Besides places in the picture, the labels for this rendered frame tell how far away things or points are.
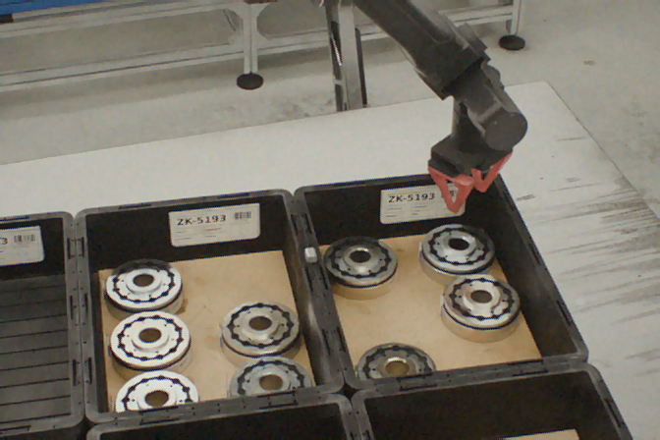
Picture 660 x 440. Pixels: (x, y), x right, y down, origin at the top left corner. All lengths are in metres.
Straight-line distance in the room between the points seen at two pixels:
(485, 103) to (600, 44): 2.49
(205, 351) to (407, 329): 0.27
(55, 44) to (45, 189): 1.83
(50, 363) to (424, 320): 0.50
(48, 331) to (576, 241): 0.86
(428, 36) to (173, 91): 2.28
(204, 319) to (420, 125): 0.76
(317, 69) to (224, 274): 2.07
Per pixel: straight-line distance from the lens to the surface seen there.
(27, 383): 1.67
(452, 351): 1.69
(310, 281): 1.63
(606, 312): 1.97
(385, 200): 1.81
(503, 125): 1.57
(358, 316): 1.72
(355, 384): 1.49
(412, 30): 1.46
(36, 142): 3.56
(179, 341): 1.65
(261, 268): 1.80
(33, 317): 1.76
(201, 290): 1.77
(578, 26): 4.13
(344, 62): 2.49
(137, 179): 2.20
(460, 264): 1.77
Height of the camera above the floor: 2.00
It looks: 38 degrees down
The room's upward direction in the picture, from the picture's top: 1 degrees clockwise
